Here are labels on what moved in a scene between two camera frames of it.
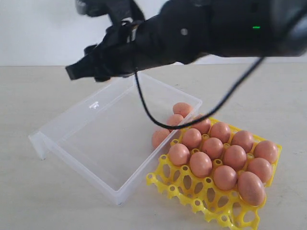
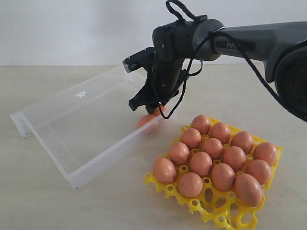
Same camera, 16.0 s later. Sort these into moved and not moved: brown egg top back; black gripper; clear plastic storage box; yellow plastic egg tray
Moved: clear plastic storage box; black gripper; brown egg top back
Not moved: yellow plastic egg tray
